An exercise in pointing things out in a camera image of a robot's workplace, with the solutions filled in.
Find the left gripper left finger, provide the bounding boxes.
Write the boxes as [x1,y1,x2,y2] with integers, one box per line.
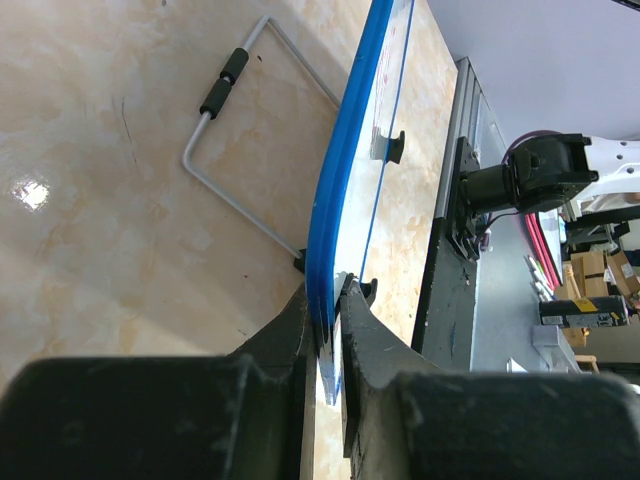
[1,289,313,479]

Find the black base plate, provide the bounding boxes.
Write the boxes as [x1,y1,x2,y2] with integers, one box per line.
[411,217,477,371]

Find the cardboard boxes in background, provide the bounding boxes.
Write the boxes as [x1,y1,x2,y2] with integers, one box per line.
[555,252,639,363]

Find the black whiteboard stand foot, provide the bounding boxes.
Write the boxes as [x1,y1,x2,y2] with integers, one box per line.
[370,130,405,165]

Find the grey wire whiteboard stand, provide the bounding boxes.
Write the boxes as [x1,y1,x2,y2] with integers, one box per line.
[180,15,341,265]

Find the black yellow device background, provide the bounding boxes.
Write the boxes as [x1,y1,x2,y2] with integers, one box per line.
[538,296,629,329]

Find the blue-framed whiteboard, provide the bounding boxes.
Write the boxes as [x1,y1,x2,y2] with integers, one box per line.
[305,1,414,405]

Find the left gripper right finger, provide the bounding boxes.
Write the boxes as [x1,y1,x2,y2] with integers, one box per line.
[339,279,639,479]

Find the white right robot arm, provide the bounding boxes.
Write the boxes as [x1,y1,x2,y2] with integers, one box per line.
[458,133,639,218]

